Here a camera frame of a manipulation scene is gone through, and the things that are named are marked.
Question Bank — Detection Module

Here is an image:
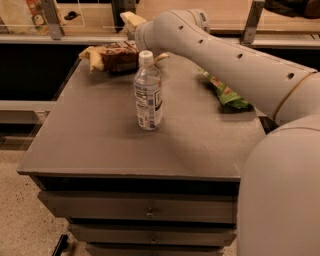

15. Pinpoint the brown chip bag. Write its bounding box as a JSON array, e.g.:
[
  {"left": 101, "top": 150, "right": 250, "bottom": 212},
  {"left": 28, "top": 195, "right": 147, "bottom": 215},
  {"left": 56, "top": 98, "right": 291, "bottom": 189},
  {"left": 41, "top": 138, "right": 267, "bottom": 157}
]
[{"left": 78, "top": 40, "right": 139, "bottom": 73}]

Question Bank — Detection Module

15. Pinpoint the top drawer with knob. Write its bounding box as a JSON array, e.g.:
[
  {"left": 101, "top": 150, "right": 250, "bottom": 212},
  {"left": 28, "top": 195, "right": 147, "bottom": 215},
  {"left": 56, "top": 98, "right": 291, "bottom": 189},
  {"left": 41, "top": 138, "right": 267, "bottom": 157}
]
[{"left": 38, "top": 191, "right": 237, "bottom": 224}]

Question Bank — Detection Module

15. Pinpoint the clear plastic water bottle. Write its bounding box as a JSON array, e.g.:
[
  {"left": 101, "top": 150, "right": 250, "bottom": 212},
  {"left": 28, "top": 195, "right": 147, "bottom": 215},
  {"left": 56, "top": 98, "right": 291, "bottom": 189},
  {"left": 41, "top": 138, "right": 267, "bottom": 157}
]
[{"left": 133, "top": 50, "right": 163, "bottom": 130}]

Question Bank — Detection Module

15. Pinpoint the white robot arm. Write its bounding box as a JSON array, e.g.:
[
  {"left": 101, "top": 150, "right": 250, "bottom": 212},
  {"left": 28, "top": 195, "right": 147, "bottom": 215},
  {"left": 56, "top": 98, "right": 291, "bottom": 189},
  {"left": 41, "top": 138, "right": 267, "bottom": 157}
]
[{"left": 121, "top": 10, "right": 320, "bottom": 256}]

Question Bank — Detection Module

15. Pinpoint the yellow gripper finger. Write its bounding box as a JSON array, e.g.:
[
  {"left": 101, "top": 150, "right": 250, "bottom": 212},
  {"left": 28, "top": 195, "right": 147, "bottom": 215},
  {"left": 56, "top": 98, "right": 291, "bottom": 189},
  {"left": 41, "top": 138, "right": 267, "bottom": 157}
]
[{"left": 120, "top": 11, "right": 146, "bottom": 29}]

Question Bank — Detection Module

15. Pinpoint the snack package behind glass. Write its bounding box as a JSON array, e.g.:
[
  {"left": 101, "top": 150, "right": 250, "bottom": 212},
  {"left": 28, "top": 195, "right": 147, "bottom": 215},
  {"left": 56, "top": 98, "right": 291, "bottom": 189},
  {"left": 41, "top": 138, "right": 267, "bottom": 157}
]
[{"left": 25, "top": 0, "right": 66, "bottom": 35}]

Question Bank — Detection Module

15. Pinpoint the middle drawer with knob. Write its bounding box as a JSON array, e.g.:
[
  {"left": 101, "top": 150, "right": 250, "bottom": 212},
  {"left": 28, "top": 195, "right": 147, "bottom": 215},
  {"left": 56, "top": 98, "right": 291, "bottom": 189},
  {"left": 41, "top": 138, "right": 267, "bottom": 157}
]
[{"left": 68, "top": 224, "right": 236, "bottom": 247}]

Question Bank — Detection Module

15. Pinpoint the grey drawer cabinet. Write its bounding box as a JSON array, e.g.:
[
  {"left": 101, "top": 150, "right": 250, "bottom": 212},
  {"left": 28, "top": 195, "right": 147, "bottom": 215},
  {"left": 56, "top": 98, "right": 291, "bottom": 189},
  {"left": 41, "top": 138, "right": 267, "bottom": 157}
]
[{"left": 18, "top": 55, "right": 264, "bottom": 256}]

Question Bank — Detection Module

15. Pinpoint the green rice chip bag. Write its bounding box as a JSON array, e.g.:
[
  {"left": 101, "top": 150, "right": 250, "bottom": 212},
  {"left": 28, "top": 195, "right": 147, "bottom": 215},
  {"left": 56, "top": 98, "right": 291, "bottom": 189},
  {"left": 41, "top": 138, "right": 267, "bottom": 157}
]
[{"left": 198, "top": 68, "right": 252, "bottom": 110}]

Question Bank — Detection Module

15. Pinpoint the drawer with knob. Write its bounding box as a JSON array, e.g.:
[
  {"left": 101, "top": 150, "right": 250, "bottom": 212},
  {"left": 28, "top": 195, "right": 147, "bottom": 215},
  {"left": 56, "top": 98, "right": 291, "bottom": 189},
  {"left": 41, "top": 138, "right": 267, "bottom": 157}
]
[
  {"left": 38, "top": 191, "right": 237, "bottom": 224},
  {"left": 68, "top": 224, "right": 236, "bottom": 247}
]

